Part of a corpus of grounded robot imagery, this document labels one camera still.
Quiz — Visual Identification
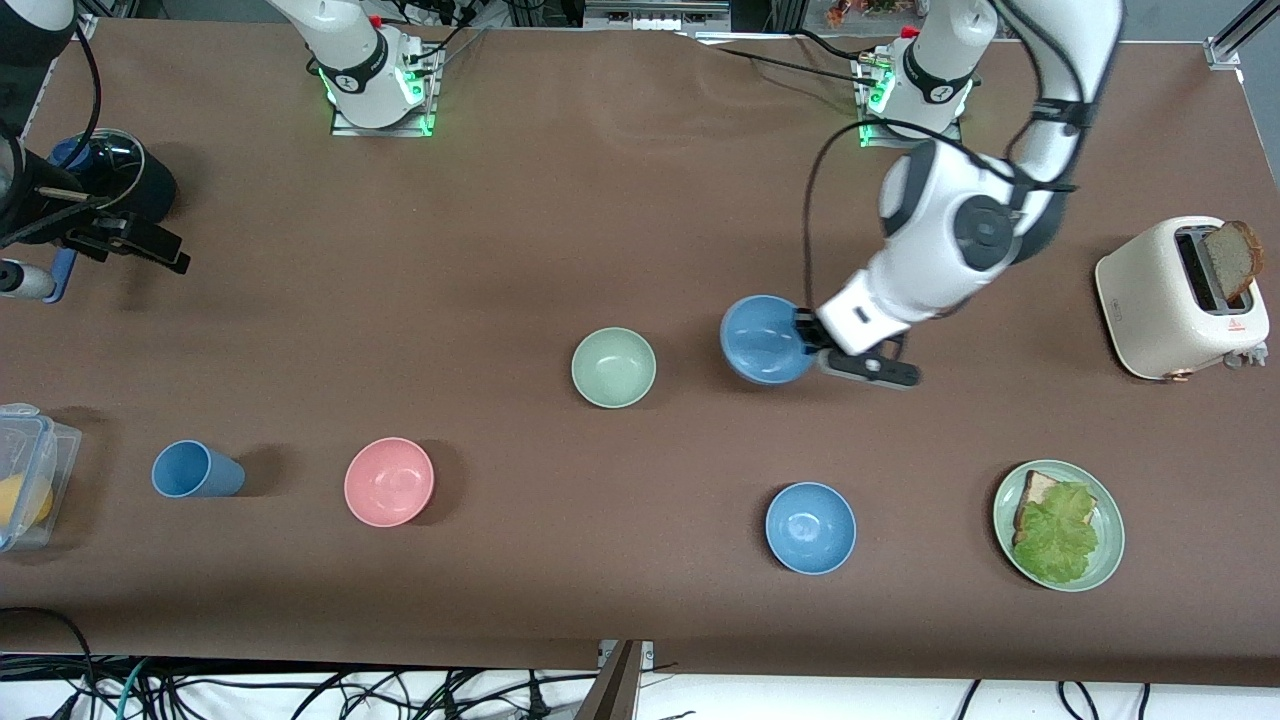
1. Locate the blue bowl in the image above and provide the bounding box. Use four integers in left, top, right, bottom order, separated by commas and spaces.
719, 294, 820, 387
765, 482, 858, 576

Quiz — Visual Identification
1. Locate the light green bowl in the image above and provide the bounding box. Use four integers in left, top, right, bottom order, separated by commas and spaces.
571, 327, 659, 410

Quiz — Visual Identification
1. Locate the pink bowl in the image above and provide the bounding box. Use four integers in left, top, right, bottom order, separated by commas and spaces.
344, 437, 436, 528

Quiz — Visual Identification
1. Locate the glass lid blue knob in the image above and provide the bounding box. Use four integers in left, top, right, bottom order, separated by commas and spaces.
48, 128, 147, 215

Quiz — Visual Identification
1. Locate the brown table cover sheet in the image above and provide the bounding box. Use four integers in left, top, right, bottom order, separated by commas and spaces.
0, 18, 1280, 689

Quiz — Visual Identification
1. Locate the clear plastic food container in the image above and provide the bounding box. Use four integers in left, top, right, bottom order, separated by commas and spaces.
0, 402, 84, 553

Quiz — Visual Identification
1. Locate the blue ribbed cup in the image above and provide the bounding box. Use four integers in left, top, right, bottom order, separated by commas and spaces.
151, 440, 247, 499

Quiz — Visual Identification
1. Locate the white bread slice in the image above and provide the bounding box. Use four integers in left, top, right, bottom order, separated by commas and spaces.
1012, 471, 1099, 547

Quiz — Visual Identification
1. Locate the yellow round fruit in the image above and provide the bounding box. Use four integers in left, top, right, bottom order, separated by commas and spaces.
0, 472, 55, 529

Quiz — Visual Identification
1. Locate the cream toaster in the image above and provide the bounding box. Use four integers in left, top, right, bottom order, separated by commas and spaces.
1094, 216, 1272, 383

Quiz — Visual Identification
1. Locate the green lettuce leaf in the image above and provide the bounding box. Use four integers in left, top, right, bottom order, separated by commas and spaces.
1012, 482, 1101, 585

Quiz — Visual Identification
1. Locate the light green plate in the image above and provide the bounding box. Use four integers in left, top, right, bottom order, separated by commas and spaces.
992, 459, 1127, 593

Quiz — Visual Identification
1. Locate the grey power strip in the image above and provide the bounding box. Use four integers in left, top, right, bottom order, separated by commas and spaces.
584, 0, 733, 32

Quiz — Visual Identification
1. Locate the brown toast slice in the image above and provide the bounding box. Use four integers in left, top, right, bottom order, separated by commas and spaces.
1200, 220, 1265, 303

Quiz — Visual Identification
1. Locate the black pot blue handle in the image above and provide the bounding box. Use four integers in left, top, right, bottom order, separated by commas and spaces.
42, 128, 178, 304

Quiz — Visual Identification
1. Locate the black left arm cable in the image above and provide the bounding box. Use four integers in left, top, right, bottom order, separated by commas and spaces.
802, 0, 1091, 313

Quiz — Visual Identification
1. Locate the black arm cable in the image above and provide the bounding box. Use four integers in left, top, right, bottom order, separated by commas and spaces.
0, 20, 136, 246
802, 0, 1091, 313

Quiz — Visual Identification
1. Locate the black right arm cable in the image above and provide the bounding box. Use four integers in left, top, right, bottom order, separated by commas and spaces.
0, 20, 136, 246

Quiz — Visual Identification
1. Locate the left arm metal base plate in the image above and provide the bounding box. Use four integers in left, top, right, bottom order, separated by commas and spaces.
857, 120, 965, 152

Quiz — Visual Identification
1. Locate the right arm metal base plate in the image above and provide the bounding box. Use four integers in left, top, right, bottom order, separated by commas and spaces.
329, 108, 439, 139

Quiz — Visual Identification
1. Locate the grey metal post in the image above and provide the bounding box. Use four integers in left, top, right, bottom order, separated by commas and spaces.
574, 640, 657, 720

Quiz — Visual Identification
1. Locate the teal cable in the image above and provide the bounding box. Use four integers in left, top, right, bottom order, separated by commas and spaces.
116, 657, 153, 720

